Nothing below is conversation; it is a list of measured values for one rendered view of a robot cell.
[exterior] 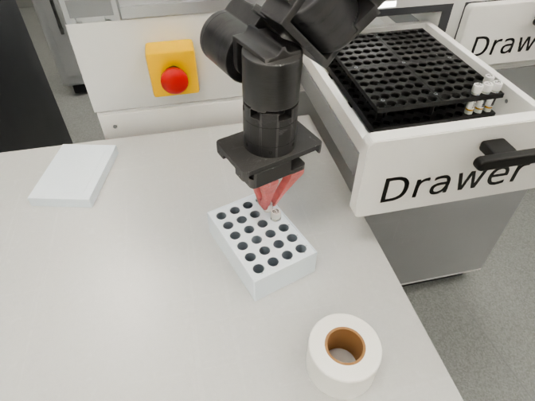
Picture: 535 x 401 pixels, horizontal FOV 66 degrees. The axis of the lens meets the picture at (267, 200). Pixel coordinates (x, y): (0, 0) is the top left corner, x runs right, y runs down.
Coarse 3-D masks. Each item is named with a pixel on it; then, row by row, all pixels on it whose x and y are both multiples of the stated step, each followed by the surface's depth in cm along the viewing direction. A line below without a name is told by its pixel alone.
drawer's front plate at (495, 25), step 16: (512, 0) 71; (528, 0) 71; (464, 16) 71; (480, 16) 70; (496, 16) 71; (512, 16) 71; (528, 16) 72; (464, 32) 71; (480, 32) 72; (496, 32) 73; (512, 32) 74; (528, 32) 74; (480, 48) 74; (496, 48) 75; (512, 48) 76
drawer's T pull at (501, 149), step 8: (488, 144) 44; (496, 144) 44; (504, 144) 44; (488, 152) 44; (496, 152) 43; (504, 152) 43; (512, 152) 43; (520, 152) 43; (528, 152) 43; (480, 160) 42; (488, 160) 42; (496, 160) 42; (504, 160) 42; (512, 160) 42; (520, 160) 42; (528, 160) 43; (480, 168) 42; (488, 168) 42; (496, 168) 42
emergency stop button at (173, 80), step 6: (162, 72) 60; (168, 72) 60; (174, 72) 60; (180, 72) 60; (162, 78) 60; (168, 78) 60; (174, 78) 60; (180, 78) 60; (186, 78) 61; (162, 84) 61; (168, 84) 60; (174, 84) 61; (180, 84) 61; (186, 84) 61; (168, 90) 61; (174, 90) 61; (180, 90) 61
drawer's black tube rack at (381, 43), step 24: (360, 48) 64; (384, 48) 64; (408, 48) 64; (432, 48) 64; (336, 72) 65; (360, 72) 58; (384, 72) 58; (408, 72) 58; (432, 72) 58; (456, 72) 58; (360, 96) 59; (384, 96) 54; (408, 96) 53; (384, 120) 54; (408, 120) 55; (432, 120) 54; (456, 120) 55
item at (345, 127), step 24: (408, 24) 72; (432, 24) 72; (456, 48) 65; (312, 72) 62; (480, 72) 61; (312, 96) 63; (336, 96) 54; (504, 96) 57; (528, 96) 54; (336, 120) 54; (360, 120) 61; (336, 144) 56; (360, 144) 48
